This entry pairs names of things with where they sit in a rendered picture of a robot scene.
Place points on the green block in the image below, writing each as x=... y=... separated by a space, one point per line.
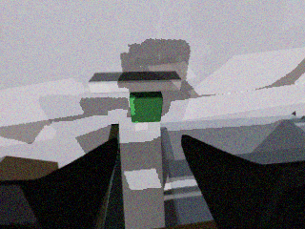
x=146 y=106

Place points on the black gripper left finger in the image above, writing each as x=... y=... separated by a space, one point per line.
x=67 y=198

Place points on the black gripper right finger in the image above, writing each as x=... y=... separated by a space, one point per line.
x=240 y=194

